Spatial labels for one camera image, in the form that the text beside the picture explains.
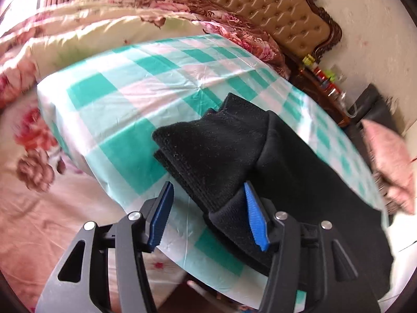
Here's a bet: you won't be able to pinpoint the tan tufted wooden headboard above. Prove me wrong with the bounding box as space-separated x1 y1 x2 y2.
153 0 343 64

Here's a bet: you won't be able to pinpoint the black pants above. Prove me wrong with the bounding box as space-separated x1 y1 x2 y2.
152 93 395 292

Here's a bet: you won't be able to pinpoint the dark wooden nightstand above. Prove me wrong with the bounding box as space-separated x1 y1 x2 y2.
290 55 351 128

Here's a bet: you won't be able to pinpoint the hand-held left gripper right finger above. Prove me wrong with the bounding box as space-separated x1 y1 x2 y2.
244 181 382 313

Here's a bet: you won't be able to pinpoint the dark leather armchair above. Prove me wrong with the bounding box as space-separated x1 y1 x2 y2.
347 83 404 157

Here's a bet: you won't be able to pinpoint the teal white checked sheet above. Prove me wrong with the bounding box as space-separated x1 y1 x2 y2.
36 34 390 310

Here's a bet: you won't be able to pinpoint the large pink pillow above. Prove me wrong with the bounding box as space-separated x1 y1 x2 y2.
361 119 417 216

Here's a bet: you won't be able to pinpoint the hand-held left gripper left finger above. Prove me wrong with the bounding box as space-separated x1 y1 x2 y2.
35 182 175 313

